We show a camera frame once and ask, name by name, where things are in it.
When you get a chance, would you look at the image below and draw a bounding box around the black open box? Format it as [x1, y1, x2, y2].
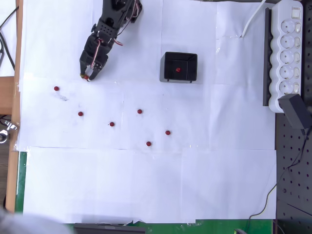
[159, 51, 198, 84]

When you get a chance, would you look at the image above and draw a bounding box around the metal clamp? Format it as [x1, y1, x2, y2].
[0, 119, 19, 144]

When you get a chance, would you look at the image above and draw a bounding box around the white paper table cover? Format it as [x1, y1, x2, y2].
[16, 0, 277, 224]

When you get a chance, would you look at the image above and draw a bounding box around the green cutting mat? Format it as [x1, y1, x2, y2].
[14, 151, 273, 234]

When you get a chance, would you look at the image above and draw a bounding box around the black flat device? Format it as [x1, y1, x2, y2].
[73, 222, 146, 234]

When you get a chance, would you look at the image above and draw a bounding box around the blurred grey rounded object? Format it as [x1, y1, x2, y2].
[0, 207, 71, 234]

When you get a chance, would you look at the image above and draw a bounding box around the white power strip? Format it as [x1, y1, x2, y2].
[268, 0, 304, 113]

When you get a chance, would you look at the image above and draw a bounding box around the black power adapter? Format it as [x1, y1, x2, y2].
[277, 94, 310, 130]

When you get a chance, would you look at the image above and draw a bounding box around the black pegboard panel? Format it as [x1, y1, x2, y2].
[274, 0, 312, 234]

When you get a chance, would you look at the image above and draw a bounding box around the red white servo cable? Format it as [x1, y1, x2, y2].
[90, 39, 124, 69]

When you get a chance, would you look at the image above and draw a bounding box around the white power cable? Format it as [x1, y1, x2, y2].
[241, 0, 268, 38]

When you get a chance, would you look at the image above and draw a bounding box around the thin black cable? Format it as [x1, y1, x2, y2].
[245, 129, 312, 234]

